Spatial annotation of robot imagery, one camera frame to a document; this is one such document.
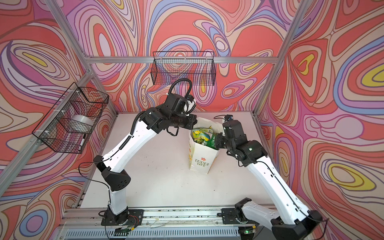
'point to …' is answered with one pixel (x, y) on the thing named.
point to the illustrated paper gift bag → (202, 157)
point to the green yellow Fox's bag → (201, 135)
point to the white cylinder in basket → (81, 123)
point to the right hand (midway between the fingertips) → (218, 139)
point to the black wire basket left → (55, 128)
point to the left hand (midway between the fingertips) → (199, 120)
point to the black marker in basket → (82, 142)
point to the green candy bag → (211, 142)
